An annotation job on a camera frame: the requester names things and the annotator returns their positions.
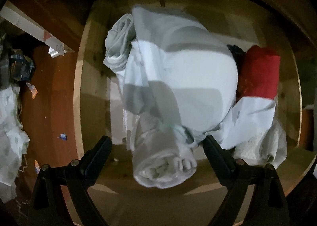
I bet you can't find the grey white rolled cloth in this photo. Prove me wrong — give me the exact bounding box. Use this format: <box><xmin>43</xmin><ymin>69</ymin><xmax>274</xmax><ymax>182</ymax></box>
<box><xmin>103</xmin><ymin>14</ymin><xmax>136</xmax><ymax>73</ymax></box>

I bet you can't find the dark blue underwear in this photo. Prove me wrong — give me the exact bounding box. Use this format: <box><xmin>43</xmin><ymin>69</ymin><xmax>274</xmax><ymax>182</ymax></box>
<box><xmin>227</xmin><ymin>44</ymin><xmax>246</xmax><ymax>73</ymax></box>

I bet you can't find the dark blue plastic bag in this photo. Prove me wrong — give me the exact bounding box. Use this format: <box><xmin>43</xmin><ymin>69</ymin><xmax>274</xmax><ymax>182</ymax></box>
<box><xmin>9</xmin><ymin>49</ymin><xmax>35</xmax><ymax>83</ymax></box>

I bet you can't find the white dotted fabric pile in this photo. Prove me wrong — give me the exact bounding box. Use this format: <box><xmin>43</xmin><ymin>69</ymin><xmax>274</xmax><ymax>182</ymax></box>
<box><xmin>1</xmin><ymin>84</ymin><xmax>30</xmax><ymax>203</ymax></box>

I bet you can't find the orange wrapper on floor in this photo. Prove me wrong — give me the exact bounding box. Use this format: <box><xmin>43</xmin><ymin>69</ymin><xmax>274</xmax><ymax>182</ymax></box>
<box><xmin>26</xmin><ymin>83</ymin><xmax>38</xmax><ymax>99</ymax></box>

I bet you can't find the red knitted garment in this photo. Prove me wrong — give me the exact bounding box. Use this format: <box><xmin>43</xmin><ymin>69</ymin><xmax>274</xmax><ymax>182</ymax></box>
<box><xmin>237</xmin><ymin>45</ymin><xmax>281</xmax><ymax>100</ymax></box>

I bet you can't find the white patterned cover cloth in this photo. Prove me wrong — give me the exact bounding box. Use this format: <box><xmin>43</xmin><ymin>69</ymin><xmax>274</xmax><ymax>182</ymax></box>
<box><xmin>1</xmin><ymin>1</ymin><xmax>72</xmax><ymax>58</ymax></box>

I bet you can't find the orange blue wrapper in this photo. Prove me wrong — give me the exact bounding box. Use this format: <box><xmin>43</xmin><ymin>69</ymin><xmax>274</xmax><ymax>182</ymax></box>
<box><xmin>34</xmin><ymin>160</ymin><xmax>41</xmax><ymax>174</ymax></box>

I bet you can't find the grey white sock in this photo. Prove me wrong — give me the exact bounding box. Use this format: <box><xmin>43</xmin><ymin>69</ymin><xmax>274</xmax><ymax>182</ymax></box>
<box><xmin>233</xmin><ymin>120</ymin><xmax>287</xmax><ymax>168</ymax></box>

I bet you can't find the white towel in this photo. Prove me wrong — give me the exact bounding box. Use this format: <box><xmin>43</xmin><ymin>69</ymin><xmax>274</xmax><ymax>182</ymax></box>
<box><xmin>130</xmin><ymin>113</ymin><xmax>197</xmax><ymax>189</ymax></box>

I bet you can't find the blue wrapper on floor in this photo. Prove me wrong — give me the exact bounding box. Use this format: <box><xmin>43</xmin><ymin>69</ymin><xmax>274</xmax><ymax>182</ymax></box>
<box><xmin>59</xmin><ymin>133</ymin><xmax>67</xmax><ymax>141</ymax></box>

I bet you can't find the large white cloth bundle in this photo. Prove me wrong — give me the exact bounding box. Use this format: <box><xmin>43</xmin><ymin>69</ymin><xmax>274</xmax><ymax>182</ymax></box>
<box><xmin>117</xmin><ymin>4</ymin><xmax>277</xmax><ymax>151</ymax></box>

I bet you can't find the wooden drawer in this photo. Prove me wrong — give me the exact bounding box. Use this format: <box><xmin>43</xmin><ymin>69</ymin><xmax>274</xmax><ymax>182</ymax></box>
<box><xmin>74</xmin><ymin>0</ymin><xmax>316</xmax><ymax>225</ymax></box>

